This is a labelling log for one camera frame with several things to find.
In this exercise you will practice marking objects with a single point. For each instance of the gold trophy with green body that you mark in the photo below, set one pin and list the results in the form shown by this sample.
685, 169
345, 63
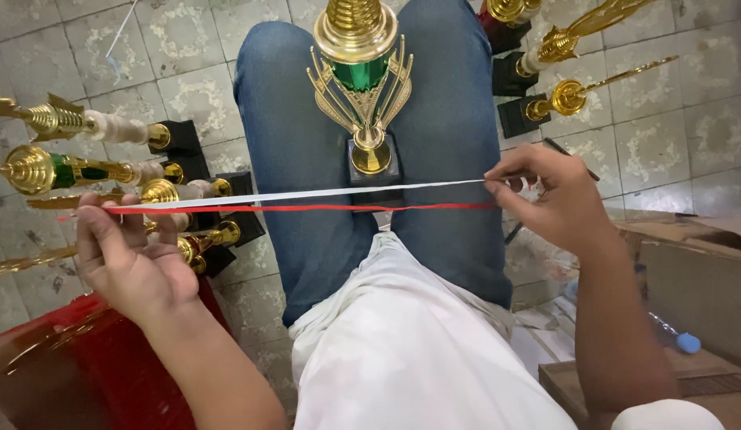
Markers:
42, 170

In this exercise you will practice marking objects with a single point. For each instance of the person's right hand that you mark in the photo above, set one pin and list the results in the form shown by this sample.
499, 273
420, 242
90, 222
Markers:
561, 200

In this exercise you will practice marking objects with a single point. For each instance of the small gold trophy black base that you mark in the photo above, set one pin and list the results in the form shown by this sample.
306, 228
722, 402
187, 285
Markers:
567, 97

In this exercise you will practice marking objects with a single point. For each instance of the clear plastic wrap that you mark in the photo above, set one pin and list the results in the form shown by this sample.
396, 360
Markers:
537, 263

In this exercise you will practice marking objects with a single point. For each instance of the flat brown cardboard box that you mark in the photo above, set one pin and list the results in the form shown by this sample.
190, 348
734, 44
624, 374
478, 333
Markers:
711, 388

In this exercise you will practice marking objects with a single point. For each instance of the gold trophy with slim figure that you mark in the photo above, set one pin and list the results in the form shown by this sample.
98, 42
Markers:
221, 233

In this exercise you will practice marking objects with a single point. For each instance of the gold trophy with white stem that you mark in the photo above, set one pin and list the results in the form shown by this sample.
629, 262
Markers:
66, 119

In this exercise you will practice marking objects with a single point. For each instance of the red plastic stool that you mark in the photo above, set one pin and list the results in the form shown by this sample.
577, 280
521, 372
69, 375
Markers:
78, 370

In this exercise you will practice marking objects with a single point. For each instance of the white paper sheets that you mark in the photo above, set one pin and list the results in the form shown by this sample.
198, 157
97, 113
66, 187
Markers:
540, 340

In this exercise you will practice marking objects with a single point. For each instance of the green and gold cup trophy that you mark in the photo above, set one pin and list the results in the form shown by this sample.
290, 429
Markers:
361, 77

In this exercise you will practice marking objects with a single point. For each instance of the clear bottle with blue cap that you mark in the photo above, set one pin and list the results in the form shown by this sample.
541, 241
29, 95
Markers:
684, 340

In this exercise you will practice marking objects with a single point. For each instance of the gold trophy with red body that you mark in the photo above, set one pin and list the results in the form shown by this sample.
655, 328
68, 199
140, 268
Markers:
197, 248

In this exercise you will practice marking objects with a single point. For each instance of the person's left hand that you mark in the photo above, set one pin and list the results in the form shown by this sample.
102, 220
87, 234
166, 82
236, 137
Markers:
137, 275

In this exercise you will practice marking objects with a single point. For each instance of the red ribbon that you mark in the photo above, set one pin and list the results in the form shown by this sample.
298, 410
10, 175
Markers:
299, 208

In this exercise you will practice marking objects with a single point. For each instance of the person's white shirt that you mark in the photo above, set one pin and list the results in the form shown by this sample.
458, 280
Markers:
406, 346

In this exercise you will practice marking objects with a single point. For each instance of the black thin tool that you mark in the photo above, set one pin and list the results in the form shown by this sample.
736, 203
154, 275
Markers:
576, 160

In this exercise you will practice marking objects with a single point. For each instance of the large brown cardboard box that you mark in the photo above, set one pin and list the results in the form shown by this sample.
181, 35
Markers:
699, 280

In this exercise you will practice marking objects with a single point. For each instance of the gold winged trophy white stem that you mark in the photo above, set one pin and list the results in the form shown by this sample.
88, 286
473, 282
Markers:
558, 45

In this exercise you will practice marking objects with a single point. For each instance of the white ribbon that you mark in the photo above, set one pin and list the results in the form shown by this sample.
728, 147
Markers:
323, 192

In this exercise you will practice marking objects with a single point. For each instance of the person's blue jeans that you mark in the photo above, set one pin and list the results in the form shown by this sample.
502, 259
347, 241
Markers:
299, 149

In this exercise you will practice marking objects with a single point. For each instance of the gold trophy with cream stem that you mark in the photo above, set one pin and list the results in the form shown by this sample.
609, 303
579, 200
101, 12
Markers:
164, 191

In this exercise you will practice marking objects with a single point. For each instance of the gold trophy with red base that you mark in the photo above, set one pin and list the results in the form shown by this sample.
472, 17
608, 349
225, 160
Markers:
506, 18

